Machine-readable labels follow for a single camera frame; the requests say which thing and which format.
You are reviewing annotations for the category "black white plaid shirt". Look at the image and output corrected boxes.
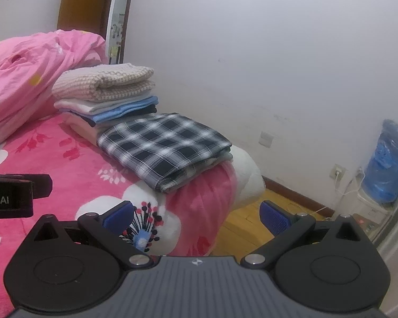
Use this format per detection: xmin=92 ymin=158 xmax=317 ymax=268
xmin=97 ymin=113 xmax=232 ymax=193

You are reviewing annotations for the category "white water dispenser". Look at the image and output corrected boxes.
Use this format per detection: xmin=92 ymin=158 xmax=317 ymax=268
xmin=332 ymin=174 xmax=398 ymax=242

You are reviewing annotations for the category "pale pink folded garment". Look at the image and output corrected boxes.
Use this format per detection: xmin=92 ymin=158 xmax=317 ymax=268
xmin=62 ymin=112 xmax=106 ymax=147

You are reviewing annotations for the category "blue water jug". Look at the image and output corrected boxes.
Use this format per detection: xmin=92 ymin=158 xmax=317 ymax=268
xmin=362 ymin=119 xmax=398 ymax=205

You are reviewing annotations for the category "pink floral bed blanket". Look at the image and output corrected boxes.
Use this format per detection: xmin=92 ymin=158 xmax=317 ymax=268
xmin=0 ymin=115 xmax=265 ymax=317

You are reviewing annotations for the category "pink grey patchwork quilt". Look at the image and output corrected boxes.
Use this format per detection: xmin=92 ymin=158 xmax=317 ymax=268
xmin=0 ymin=30 xmax=107 ymax=144

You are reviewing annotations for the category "pink waffle folded blanket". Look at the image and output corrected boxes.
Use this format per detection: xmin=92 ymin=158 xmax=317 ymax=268
xmin=51 ymin=63 xmax=154 ymax=102

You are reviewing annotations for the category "black folded garment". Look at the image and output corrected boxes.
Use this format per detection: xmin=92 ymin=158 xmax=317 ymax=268
xmin=82 ymin=105 xmax=157 ymax=126

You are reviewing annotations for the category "light blue folded garment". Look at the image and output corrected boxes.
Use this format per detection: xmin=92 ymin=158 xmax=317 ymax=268
xmin=85 ymin=95 xmax=159 ymax=124

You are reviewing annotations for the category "brown wooden door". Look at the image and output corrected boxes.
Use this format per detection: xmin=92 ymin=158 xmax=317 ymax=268
xmin=57 ymin=0 xmax=111 ymax=37

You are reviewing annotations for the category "white wall socket plug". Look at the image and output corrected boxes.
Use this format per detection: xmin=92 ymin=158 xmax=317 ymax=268
xmin=329 ymin=164 xmax=346 ymax=182

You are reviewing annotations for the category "white power cable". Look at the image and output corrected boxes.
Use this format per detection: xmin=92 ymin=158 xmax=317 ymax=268
xmin=310 ymin=168 xmax=367 ymax=216

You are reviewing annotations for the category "white wall switch plate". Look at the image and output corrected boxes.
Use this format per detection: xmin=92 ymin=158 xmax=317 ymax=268
xmin=259 ymin=131 xmax=274 ymax=148

